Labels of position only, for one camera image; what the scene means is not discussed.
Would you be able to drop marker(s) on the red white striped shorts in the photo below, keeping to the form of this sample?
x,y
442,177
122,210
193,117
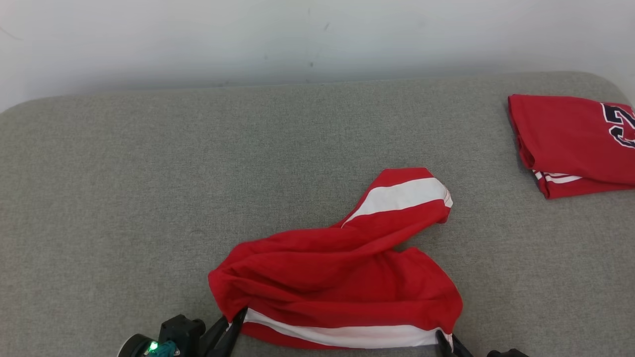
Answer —
x,y
337,277

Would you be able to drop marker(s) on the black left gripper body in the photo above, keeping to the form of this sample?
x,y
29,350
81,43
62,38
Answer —
x,y
181,332

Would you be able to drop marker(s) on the red white jersey shirt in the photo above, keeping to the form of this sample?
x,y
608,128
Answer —
x,y
560,134

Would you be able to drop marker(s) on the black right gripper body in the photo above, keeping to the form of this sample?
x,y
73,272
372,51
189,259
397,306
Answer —
x,y
506,353

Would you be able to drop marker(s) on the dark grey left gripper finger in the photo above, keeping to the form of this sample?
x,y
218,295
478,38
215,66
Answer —
x,y
214,333
233,332

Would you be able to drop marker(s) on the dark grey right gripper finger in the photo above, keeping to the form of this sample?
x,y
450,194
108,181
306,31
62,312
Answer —
x,y
461,349
444,344

